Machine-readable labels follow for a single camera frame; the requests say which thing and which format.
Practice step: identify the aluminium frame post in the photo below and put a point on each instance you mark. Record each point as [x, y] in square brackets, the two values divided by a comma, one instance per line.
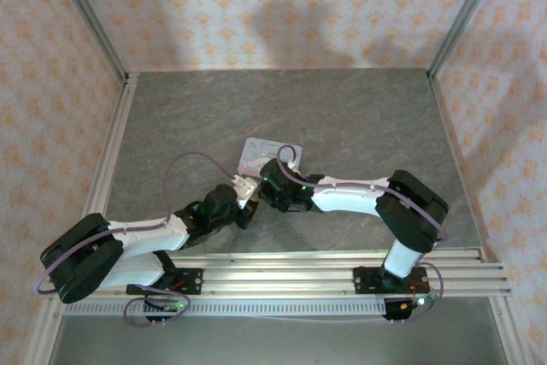
[89, 19]
[466, 14]

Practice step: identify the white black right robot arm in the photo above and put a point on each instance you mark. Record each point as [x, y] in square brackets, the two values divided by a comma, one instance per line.
[384, 207]

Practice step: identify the aluminium mounting rail beam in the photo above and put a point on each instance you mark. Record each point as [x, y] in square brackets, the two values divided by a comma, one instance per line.
[278, 273]

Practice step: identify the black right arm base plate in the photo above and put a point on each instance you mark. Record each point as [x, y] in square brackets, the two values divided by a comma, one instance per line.
[367, 279]

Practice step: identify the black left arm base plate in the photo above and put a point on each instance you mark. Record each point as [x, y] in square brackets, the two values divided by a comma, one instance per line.
[190, 280]

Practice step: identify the pastel cartoon tin box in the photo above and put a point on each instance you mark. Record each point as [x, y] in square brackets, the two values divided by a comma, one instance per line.
[256, 153]

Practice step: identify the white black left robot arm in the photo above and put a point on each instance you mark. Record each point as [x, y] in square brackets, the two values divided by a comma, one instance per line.
[137, 234]

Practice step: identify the aluminium table side rail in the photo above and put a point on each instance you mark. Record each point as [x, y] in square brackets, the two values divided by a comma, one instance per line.
[461, 160]
[111, 147]

